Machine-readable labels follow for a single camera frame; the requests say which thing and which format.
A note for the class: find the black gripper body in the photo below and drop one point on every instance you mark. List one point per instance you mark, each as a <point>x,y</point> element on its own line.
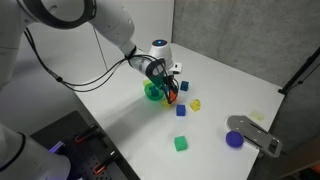
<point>167,81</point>

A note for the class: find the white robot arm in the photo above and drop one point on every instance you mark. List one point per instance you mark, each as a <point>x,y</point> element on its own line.
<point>110,20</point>

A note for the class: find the dark blue block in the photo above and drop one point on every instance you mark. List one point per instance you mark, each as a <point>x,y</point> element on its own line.
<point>184,85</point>

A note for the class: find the green translucent bowl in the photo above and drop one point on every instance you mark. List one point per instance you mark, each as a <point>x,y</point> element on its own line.
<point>151,97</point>

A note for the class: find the lime green block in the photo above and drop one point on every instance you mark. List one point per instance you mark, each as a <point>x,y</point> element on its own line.
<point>146,82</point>

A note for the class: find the orange toy piece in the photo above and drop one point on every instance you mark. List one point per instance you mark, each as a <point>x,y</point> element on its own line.
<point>172,97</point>

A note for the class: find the blue toy piece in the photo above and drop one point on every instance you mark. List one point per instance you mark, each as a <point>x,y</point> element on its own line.
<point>153,90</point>

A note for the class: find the yellow sticker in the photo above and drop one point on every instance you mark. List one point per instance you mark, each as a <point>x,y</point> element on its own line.
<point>256,115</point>

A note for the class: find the black orange clamp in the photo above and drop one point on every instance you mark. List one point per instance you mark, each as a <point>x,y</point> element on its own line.
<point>86,132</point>
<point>105,162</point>

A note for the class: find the black perforated board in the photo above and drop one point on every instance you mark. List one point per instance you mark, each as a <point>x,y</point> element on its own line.
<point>83,151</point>

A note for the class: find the black pole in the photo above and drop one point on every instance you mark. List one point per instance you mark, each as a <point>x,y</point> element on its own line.
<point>300,73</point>

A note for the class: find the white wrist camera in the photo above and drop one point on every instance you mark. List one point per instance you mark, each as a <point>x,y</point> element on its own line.
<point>175,68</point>

